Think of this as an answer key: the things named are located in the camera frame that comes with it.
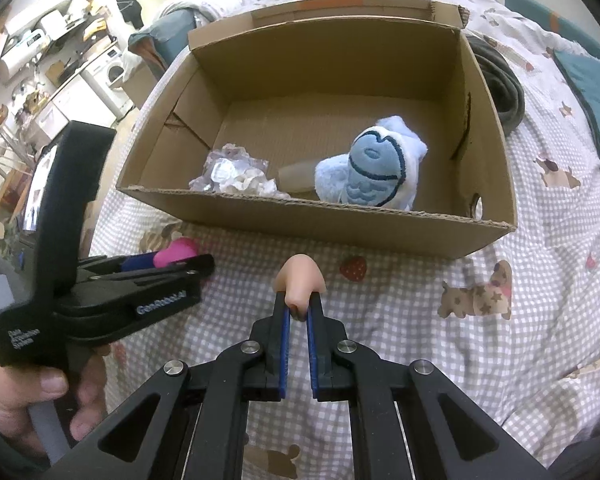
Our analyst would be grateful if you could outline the white washing machine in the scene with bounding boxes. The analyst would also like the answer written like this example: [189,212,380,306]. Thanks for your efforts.
[82,46,133,120]

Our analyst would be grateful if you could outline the checkered dog print bedspread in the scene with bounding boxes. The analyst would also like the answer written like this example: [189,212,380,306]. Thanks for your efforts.
[91,0,600,465]

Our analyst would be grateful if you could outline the brown cardboard box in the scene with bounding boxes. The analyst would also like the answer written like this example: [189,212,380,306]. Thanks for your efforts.
[118,0,517,259]

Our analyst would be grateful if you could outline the teal blue pillow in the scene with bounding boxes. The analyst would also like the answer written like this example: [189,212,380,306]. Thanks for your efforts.
[128,9,197,73]

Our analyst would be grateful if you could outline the white kitchen cabinet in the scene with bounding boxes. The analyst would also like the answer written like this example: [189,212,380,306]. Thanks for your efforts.
[29,76,116,141]

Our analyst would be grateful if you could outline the pink fuzzy ball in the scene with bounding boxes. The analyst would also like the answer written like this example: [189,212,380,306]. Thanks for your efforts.
[152,236,198,269]

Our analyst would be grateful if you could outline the clear plastic bag with cube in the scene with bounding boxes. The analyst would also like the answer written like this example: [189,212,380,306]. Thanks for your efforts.
[188,143,268,194]

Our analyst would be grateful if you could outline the beige foam cylinder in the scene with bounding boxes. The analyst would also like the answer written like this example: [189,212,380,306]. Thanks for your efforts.
[273,254,326,322]

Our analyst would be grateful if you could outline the blue fish plush toy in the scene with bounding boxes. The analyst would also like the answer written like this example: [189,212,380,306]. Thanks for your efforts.
[314,115,428,211]

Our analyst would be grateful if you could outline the dark grey folded cloth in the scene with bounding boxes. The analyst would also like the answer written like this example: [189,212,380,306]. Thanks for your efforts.
[467,36,524,136]

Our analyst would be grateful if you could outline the person's left hand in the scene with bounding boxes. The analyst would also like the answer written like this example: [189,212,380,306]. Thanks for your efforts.
[0,346,110,457]

